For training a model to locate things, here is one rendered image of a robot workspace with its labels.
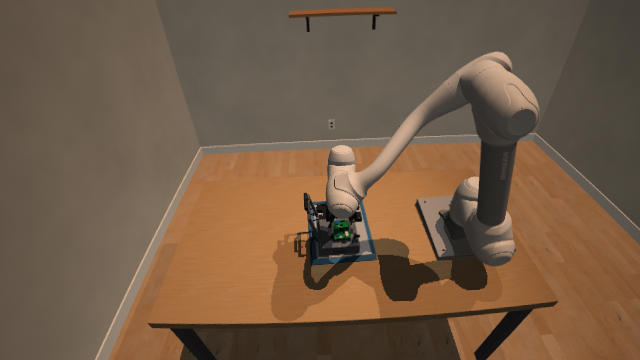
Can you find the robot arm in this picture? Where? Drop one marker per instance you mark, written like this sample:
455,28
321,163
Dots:
504,109

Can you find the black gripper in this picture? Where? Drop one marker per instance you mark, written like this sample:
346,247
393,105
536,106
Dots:
331,218

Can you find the green circuit board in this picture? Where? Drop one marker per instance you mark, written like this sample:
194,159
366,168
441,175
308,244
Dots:
340,229

